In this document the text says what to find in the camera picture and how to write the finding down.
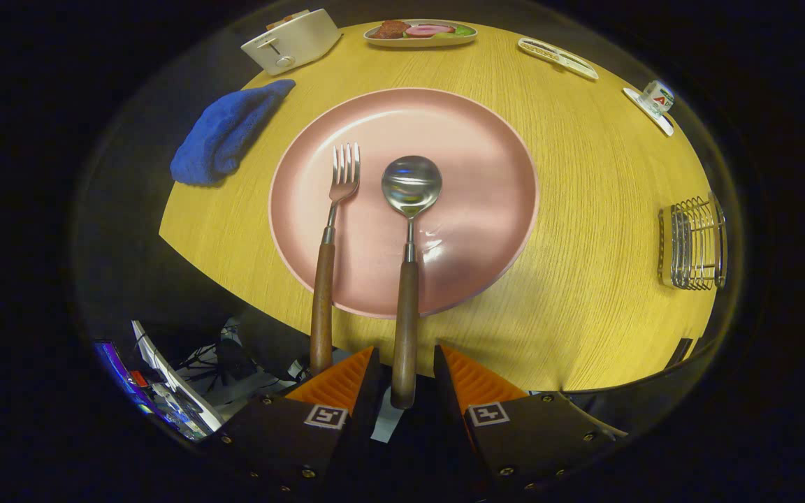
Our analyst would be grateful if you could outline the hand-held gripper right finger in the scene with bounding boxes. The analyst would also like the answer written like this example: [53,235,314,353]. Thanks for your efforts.
[433,344,628,503]

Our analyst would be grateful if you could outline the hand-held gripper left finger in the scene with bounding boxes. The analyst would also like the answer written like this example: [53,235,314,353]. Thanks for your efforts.
[200,346,384,503]

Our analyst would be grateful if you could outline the wooden handle spoon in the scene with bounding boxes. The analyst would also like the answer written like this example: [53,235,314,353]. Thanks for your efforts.
[382,155,443,410]

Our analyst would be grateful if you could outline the wooden handle fork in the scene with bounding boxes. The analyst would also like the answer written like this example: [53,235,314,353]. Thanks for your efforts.
[309,143,361,378]

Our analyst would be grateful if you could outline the white flat panel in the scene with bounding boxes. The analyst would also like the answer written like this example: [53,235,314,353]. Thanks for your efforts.
[131,320,225,434]

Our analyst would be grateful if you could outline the pink plate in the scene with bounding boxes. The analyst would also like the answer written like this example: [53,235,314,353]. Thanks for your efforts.
[268,87,539,319]

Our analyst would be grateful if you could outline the lit screen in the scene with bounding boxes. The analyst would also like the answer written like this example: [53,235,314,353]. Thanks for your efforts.
[93,340,166,423]

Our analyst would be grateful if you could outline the blue cloth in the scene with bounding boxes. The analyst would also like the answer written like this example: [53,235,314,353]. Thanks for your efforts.
[170,79,296,187]

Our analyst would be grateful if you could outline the white coaster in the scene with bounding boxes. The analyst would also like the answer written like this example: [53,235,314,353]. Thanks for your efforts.
[622,87,674,137]

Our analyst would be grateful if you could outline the white oval food plate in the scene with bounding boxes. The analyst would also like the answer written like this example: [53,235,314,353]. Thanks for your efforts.
[363,19,478,48]

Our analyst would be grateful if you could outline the white toaster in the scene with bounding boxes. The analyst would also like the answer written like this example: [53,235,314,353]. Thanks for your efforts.
[240,8,342,76]

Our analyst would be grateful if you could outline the white divided dish with beans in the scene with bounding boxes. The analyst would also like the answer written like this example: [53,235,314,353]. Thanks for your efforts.
[518,37,600,80]

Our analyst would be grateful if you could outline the white drink bottle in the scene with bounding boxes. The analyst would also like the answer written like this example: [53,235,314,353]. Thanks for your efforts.
[637,80,676,116]

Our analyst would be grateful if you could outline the toast slices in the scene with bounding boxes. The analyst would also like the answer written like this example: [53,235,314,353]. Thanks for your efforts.
[266,10,310,30]

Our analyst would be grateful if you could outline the black cable bundle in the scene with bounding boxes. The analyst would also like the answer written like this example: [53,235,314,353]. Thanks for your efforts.
[179,321,305,400]

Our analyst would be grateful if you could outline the metal wire basket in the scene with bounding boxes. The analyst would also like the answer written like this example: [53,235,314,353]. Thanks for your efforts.
[658,192,728,291]

